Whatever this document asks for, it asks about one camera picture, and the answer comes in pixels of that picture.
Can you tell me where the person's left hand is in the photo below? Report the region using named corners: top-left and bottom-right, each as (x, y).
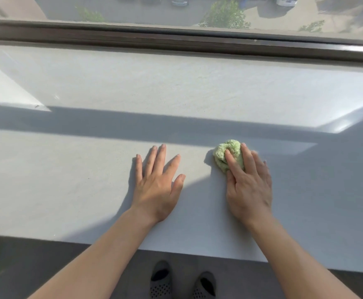
top-left (131, 144), bottom-right (186, 225)

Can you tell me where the dark window frame rail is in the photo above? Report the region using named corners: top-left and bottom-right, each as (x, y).
top-left (0, 19), bottom-right (363, 64)

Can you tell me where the small green tree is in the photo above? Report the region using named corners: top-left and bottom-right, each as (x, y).
top-left (298, 20), bottom-right (325, 33)
top-left (75, 5), bottom-right (108, 23)

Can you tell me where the large green tree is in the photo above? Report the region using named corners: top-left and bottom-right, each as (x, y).
top-left (199, 0), bottom-right (251, 29)

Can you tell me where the grey perforated slipper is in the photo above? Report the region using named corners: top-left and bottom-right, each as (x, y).
top-left (192, 271), bottom-right (217, 299)
top-left (150, 260), bottom-right (172, 299)

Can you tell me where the person's right forearm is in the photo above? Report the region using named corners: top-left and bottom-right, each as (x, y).
top-left (247, 214), bottom-right (362, 299)

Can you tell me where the person's left forearm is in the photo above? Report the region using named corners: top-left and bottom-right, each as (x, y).
top-left (28, 208), bottom-right (170, 299)

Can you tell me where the person's right hand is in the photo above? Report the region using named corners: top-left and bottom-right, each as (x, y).
top-left (224, 142), bottom-right (274, 229)

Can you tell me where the green microfibre cloth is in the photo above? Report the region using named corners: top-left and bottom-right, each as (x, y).
top-left (213, 140), bottom-right (245, 174)

